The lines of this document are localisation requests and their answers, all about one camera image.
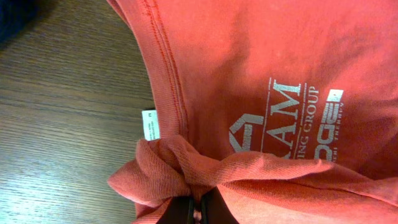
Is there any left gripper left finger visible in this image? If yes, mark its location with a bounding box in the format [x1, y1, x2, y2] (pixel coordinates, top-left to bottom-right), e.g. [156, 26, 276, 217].
[157, 197, 195, 224]

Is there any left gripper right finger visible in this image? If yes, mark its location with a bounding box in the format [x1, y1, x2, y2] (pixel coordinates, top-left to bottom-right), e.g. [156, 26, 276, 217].
[201, 187, 239, 224]

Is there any orange printed t-shirt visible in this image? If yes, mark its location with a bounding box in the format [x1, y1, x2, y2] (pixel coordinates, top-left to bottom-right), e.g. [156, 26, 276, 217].
[108, 0, 397, 223]

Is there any folded navy blue shirt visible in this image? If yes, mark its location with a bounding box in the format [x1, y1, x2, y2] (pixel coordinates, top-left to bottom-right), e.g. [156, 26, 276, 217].
[1, 0, 60, 51]

